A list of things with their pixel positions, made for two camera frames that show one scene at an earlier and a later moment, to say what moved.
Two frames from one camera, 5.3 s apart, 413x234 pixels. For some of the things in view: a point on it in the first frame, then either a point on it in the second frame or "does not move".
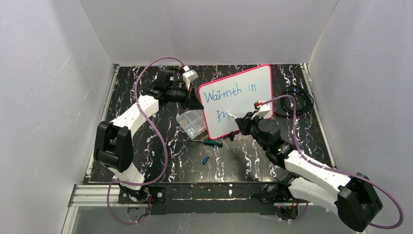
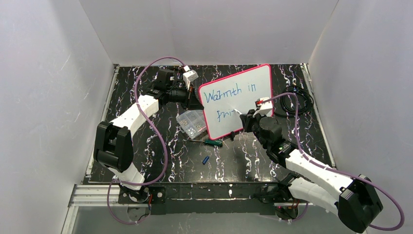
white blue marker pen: [232, 116] to [236, 110]
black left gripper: [189, 96] does not move
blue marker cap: [205, 160] does not move
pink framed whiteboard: [235, 95] does not move
